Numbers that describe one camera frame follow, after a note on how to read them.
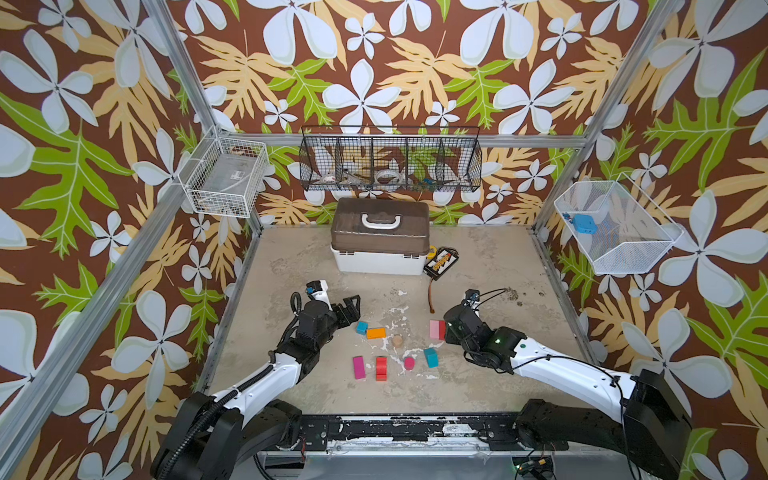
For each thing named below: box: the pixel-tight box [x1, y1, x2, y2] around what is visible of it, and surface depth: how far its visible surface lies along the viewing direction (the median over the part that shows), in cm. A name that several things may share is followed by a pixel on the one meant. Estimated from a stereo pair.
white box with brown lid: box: [330, 197, 431, 276], surface depth 96 cm
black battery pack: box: [423, 246, 459, 281], surface depth 110 cm
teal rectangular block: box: [424, 347, 439, 369], surface depth 88 cm
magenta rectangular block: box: [353, 356, 366, 380], surface depth 87 cm
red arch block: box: [375, 356, 389, 382], surface depth 86 cm
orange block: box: [367, 328, 387, 340], surface depth 93 cm
